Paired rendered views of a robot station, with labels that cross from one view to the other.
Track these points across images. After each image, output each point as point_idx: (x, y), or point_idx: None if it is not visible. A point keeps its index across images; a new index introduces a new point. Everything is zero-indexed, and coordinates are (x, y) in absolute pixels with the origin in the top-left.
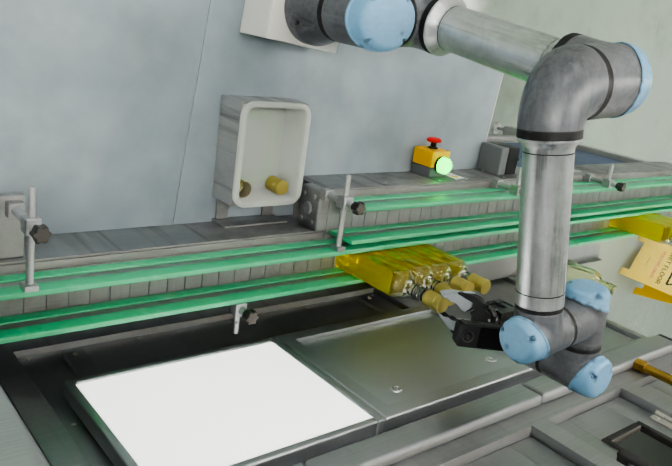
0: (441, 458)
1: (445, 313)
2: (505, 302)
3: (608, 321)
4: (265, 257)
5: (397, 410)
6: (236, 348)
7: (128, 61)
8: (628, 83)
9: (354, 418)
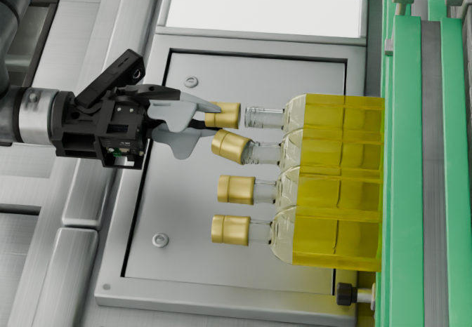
0: (91, 58)
1: (204, 126)
2: (121, 135)
3: None
4: None
5: (156, 48)
6: None
7: None
8: None
9: (176, 12)
